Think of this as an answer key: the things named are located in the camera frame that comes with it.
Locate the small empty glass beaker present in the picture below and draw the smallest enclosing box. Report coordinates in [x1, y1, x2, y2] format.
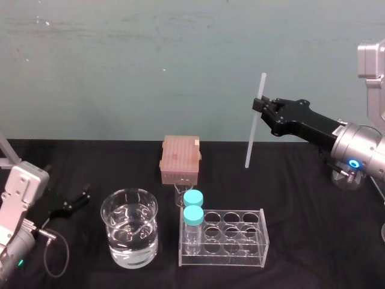
[173, 177, 194, 208]

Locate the white stirring rod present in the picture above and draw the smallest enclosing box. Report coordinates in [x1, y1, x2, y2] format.
[244, 72, 268, 170]

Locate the large glass beaker with water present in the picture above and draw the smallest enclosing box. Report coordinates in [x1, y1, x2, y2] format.
[100, 188, 159, 270]

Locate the clear acrylic tube rack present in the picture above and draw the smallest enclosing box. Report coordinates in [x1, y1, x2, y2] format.
[178, 207, 268, 269]

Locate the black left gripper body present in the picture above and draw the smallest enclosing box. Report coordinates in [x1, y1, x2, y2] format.
[48, 194, 79, 221]

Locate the thin dark right gripper cable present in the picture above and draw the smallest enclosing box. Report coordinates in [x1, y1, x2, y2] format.
[327, 162, 359, 182]

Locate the teal capped clear vial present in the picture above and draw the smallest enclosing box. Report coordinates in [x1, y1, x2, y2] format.
[182, 205, 205, 256]
[182, 189, 205, 209]

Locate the thin dark gripper cable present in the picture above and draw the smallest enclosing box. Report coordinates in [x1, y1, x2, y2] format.
[35, 228, 70, 278]
[327, 162, 359, 182]

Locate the pink pipette tip box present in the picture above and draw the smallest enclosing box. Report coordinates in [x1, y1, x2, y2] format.
[159, 134, 202, 185]

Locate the black table cloth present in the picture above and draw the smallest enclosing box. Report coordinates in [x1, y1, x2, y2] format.
[0, 138, 385, 289]

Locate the thin dark left gripper cable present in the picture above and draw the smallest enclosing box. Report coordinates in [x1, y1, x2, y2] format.
[35, 228, 70, 278]

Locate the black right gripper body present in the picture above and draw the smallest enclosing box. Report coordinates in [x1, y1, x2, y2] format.
[260, 97, 343, 149]

